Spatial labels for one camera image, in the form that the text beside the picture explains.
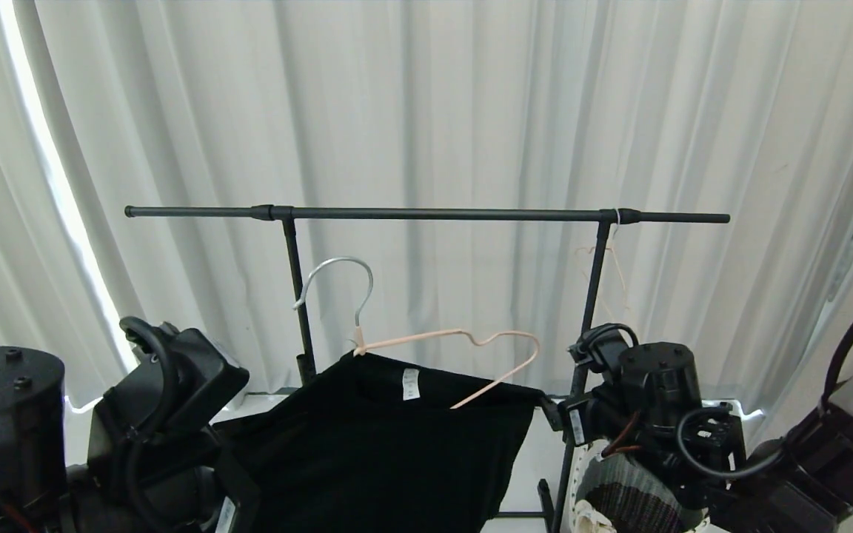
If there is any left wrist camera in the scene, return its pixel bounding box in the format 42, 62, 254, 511
90, 320, 250, 482

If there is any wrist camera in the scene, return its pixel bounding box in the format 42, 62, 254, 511
569, 324, 638, 375
90, 320, 250, 482

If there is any white curtain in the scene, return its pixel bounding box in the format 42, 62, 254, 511
0, 0, 853, 415

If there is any cream printed garment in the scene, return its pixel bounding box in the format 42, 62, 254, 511
572, 500, 618, 533

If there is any white laundry basket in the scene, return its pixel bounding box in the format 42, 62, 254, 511
571, 440, 709, 533

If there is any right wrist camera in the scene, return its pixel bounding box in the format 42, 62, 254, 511
569, 324, 638, 375

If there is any black garment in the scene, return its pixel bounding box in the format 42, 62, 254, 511
212, 352, 546, 533

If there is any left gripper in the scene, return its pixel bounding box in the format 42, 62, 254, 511
130, 437, 261, 533

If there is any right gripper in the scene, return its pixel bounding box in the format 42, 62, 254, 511
543, 389, 623, 447

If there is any black clothes rack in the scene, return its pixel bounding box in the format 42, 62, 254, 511
124, 205, 731, 533

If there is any pink clothes hanger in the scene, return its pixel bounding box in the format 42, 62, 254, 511
293, 256, 541, 410
575, 222, 631, 319

